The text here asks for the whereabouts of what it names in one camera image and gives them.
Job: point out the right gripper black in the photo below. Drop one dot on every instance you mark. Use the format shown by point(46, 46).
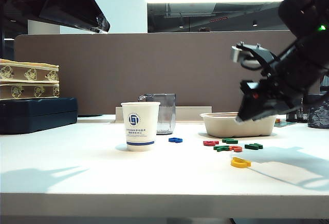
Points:
point(280, 85)

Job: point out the orange letter c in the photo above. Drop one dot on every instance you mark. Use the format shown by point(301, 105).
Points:
point(236, 149)

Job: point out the green plastic letter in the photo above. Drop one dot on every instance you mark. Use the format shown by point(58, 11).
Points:
point(230, 141)
point(221, 148)

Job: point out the white paper cup blue logo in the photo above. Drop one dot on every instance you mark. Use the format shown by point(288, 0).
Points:
point(140, 131)

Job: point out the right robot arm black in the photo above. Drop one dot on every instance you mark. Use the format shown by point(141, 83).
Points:
point(308, 28)

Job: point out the teal magnetic letter pack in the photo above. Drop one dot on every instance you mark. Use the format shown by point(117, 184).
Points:
point(285, 124)

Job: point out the green letter w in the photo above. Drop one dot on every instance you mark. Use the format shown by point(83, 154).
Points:
point(254, 146)

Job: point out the yellow plastic letter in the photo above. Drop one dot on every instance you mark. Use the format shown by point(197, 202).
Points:
point(240, 163)

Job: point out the red plastic letter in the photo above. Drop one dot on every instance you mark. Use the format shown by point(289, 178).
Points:
point(210, 143)

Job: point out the blue plastic letter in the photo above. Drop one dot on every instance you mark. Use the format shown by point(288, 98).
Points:
point(176, 140)

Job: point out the black mesh pen holder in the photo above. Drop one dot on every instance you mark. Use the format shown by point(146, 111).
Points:
point(295, 117)

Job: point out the beige paper pulp tray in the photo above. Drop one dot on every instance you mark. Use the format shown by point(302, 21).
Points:
point(231, 130)

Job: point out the black office chair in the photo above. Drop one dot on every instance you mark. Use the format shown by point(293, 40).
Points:
point(326, 82)

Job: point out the yellow patterned number box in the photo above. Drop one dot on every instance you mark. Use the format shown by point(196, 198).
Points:
point(25, 73)
point(25, 90)

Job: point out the brown desk divider panel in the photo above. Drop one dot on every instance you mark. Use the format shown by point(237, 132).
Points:
point(154, 67)

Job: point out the clear plastic container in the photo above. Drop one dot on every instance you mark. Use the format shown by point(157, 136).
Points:
point(167, 116)

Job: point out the red ceiling sign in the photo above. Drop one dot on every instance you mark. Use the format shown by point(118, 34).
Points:
point(219, 19)

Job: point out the dark blue plastic case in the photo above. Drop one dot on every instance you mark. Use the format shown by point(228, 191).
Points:
point(38, 116)

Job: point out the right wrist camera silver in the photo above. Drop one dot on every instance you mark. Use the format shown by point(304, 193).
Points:
point(236, 54)

